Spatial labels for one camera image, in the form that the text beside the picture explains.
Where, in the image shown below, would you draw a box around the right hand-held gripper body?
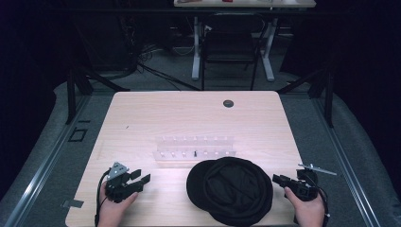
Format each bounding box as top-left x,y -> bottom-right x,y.
284,163 -> 338,202

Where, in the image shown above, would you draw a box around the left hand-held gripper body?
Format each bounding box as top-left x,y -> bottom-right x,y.
104,161 -> 145,204

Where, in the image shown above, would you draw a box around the person's right hand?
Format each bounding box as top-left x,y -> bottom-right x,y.
283,186 -> 326,227

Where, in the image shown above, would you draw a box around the person's left hand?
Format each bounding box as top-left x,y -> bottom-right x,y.
98,182 -> 140,227

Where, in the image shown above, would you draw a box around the grey tape piece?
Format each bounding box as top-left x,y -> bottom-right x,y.
61,199 -> 85,209

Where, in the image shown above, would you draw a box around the black cloth cap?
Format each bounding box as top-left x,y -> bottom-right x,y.
185,156 -> 274,227

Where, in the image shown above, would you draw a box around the clear acrylic rack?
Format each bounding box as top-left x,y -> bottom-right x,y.
152,135 -> 237,164

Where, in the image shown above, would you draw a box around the black metal stand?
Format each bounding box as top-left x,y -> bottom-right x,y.
64,64 -> 131,126
276,64 -> 336,129

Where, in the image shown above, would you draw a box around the black chair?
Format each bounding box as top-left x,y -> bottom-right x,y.
200,12 -> 267,92

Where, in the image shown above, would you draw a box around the white-legged desk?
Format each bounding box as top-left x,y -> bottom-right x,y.
173,0 -> 317,82

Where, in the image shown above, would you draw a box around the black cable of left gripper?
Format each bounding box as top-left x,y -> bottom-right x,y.
94,169 -> 112,227

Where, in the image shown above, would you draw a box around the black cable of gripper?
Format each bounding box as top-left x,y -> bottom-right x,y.
94,169 -> 112,227
316,186 -> 331,227

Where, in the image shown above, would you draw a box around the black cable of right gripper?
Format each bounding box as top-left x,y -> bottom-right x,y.
316,186 -> 331,227

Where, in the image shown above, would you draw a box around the aluminium floor rail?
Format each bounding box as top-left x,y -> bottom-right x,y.
3,94 -> 93,227
310,94 -> 384,227

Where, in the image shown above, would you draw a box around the black floor cables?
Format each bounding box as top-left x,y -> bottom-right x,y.
135,44 -> 202,93

